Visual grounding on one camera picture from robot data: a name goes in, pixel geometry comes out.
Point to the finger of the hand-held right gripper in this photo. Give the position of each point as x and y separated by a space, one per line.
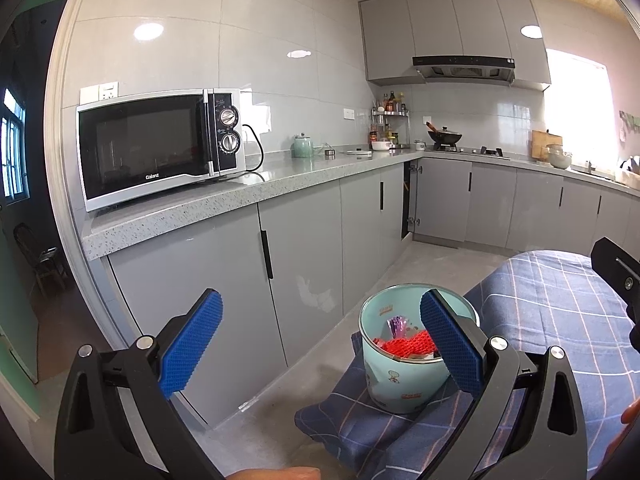
615 265

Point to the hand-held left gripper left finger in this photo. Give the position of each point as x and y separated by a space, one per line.
192 340

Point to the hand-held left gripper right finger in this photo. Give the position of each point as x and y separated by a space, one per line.
450 345

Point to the red knitted cloth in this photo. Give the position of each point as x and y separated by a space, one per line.
407 345

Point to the purple wrapper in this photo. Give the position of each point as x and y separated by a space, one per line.
398 327

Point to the teal printed waste bin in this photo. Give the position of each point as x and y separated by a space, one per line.
400 385

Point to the person's right hand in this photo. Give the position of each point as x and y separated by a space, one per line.
631 412

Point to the person's left hand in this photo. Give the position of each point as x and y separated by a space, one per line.
275 474

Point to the blue plaid tablecloth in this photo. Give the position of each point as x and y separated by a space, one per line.
540 300

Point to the wooden cutting board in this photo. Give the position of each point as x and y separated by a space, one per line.
540 145

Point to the bright kitchen window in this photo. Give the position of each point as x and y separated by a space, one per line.
577 110

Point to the dark wooden chair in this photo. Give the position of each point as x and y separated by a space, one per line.
47 260

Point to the gas stove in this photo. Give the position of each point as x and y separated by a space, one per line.
480 152

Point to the speckled grey countertop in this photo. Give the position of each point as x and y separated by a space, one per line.
280 180

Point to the silver black microwave oven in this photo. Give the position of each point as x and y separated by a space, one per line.
140 145

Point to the black wok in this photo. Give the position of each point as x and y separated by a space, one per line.
447 136

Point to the white bowl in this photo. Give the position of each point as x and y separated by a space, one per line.
381 145

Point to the flat round plate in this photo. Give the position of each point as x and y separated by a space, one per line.
359 151

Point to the green ceramic teapot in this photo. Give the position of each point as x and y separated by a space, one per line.
302 147

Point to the small metal cup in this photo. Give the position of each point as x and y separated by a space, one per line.
329 153

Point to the metal spice rack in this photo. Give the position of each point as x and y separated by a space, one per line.
395 125

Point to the group of seasoning bottles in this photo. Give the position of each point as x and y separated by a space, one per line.
392 102

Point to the black range hood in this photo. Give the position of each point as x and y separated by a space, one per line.
462 65

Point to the dark framed window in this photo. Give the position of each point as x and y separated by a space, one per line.
12 150

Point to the grey upper cabinets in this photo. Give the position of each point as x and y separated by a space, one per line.
450 25

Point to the wall decoration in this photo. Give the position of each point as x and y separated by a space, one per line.
631 122

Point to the white wall outlet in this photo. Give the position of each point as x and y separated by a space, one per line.
100 92

